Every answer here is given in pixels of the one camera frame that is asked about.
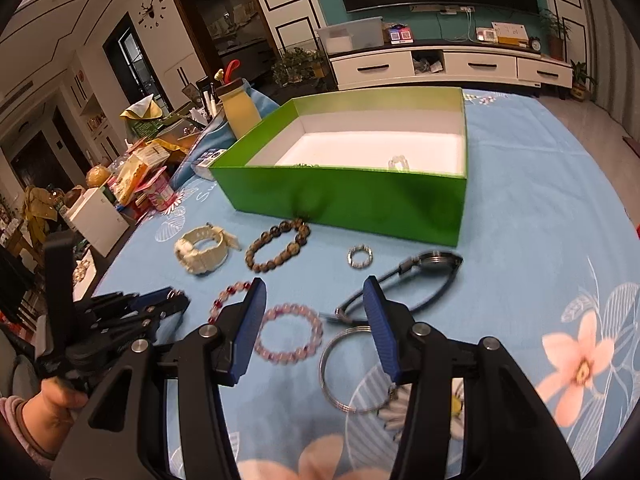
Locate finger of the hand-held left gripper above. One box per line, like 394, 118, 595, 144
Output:
97, 294, 192, 347
75, 286, 183, 317

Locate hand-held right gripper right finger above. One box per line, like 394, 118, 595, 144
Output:
362, 275, 583, 480

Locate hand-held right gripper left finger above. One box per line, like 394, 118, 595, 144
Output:
50, 277, 268, 480

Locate red and pink bead bracelet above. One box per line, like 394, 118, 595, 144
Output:
207, 280, 253, 326

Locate white watch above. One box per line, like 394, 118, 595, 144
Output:
173, 225, 242, 277

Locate brown bead bracelet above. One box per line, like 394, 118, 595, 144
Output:
245, 218, 312, 275

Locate pale pink crystal bracelet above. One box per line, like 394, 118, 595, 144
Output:
252, 304, 325, 365

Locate silver wire bangle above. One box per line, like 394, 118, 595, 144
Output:
319, 325, 401, 413

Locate black wristwatch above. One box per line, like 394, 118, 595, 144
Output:
334, 250, 465, 323

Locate green cardboard box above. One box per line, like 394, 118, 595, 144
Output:
207, 86, 469, 247

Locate person's left forearm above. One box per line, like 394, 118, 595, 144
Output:
0, 395, 57, 472

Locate person's left hand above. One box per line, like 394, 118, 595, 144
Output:
20, 377, 91, 448

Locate white square box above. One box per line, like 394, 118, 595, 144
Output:
67, 187, 130, 257

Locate pink snack packet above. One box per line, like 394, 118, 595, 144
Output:
145, 167, 178, 211

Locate blue and white small box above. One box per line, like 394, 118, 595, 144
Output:
192, 147, 227, 179

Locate blue floral tablecloth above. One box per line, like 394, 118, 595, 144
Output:
72, 87, 640, 480

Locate yellow green cloth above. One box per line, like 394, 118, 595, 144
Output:
119, 94, 163, 121

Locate yellow jar with brown lid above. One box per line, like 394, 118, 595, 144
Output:
220, 78, 262, 138

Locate leafy potted plants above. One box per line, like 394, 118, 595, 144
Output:
272, 47, 328, 86

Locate white television cabinet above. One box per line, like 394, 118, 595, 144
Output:
327, 42, 573, 92

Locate clear plastic storage box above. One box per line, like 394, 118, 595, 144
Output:
317, 16, 386, 53

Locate small potted plant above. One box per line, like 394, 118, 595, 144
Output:
570, 60, 598, 102

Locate yellow flat box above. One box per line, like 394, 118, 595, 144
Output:
492, 21, 531, 48

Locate white power strip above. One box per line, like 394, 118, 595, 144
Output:
410, 4, 476, 14

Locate tall potted plant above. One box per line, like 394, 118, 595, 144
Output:
539, 8, 571, 61

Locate small silver beaded ring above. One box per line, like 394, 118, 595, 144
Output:
347, 245, 375, 271

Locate black deer wall clock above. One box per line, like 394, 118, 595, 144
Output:
138, 0, 168, 28

